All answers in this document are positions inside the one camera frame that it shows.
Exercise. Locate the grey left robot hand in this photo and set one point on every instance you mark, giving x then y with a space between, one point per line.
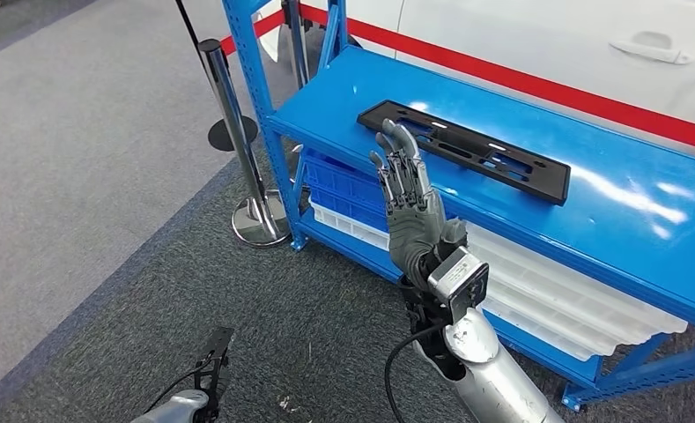
210 400

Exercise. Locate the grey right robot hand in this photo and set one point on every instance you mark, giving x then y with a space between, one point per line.
414 225

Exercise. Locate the long black slotted plastic part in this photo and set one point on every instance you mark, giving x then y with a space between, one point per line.
548 181

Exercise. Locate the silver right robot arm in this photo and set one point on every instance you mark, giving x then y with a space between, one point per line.
487 373

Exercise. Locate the blue metal shelf rack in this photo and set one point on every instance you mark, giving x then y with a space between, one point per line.
586 210

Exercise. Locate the white plastic crate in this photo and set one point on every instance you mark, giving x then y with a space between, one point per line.
557 280
557 324
557 341
347 226

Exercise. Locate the blue plastic crate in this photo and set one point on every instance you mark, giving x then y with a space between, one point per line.
347 209
341 178

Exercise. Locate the white car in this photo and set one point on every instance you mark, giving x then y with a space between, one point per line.
528 29

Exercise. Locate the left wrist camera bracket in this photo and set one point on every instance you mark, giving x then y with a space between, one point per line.
217 347

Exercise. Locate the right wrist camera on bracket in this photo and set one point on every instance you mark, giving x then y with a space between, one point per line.
458 280

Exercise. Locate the black stanchion post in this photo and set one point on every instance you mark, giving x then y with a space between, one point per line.
233 135

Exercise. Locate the chrome stanchion post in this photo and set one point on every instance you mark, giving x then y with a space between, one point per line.
297 41
230 117

